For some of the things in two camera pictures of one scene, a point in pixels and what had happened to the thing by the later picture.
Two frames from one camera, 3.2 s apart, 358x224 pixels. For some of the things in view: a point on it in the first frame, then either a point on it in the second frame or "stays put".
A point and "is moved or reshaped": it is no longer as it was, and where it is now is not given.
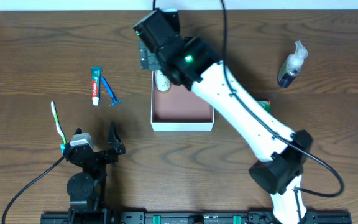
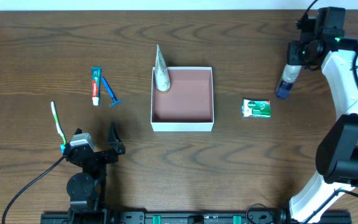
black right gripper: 169,73 → 295,54
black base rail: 196,216 stays put
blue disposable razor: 110,91 stays put
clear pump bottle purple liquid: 292,65 is moved or reshaped
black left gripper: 96,154 stays put
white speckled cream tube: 163,83 stays put
